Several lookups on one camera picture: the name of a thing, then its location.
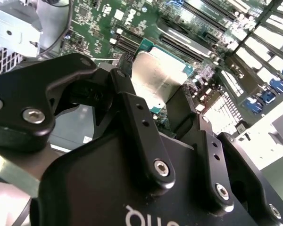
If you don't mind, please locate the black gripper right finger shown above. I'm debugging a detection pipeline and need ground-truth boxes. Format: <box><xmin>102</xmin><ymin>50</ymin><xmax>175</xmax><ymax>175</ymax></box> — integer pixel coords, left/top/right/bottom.
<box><xmin>166</xmin><ymin>84</ymin><xmax>283</xmax><ymax>226</ymax></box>

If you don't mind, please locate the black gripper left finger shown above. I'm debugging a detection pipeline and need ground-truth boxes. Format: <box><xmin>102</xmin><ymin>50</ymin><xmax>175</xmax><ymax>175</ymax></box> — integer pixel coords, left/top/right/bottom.
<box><xmin>0</xmin><ymin>53</ymin><xmax>177</xmax><ymax>189</ymax></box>

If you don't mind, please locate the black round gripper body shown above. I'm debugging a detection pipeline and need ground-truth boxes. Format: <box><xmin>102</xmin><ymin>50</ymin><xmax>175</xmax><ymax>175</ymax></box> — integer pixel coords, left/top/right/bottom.
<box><xmin>30</xmin><ymin>134</ymin><xmax>272</xmax><ymax>226</ymax></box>

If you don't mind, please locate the silver CPU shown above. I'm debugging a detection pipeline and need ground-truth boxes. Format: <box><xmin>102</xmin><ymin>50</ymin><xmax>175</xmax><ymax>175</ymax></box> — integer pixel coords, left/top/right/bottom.
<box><xmin>131</xmin><ymin>37</ymin><xmax>196</xmax><ymax>114</ymax></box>

